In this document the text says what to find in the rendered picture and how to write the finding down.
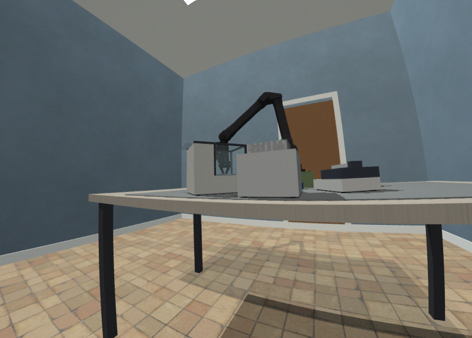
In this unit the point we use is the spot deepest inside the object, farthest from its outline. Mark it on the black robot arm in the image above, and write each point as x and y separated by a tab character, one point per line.
266	98

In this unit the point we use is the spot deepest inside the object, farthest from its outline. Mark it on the grey bench mat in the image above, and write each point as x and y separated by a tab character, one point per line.
402	191

